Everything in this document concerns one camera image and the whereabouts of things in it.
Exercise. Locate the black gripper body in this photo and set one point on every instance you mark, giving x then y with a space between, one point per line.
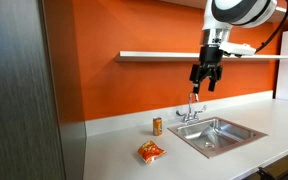
210 55

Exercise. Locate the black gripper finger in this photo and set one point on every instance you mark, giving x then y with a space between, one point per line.
213 81
196 78

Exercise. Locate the orange snack packet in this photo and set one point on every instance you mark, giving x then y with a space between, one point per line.
150 151

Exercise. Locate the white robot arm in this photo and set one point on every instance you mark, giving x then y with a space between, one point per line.
237 10

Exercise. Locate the chrome sink faucet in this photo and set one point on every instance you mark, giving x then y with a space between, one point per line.
190 116

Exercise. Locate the stainless steel sink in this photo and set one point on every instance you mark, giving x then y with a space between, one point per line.
217 135

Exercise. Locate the orange soda can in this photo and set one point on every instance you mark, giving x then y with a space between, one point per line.
157 126

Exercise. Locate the dark wood grain cabinet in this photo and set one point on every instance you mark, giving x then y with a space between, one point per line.
17 100

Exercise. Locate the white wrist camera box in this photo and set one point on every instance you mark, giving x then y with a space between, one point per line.
239 49

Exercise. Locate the long white wall shelf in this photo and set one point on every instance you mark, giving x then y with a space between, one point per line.
170 56

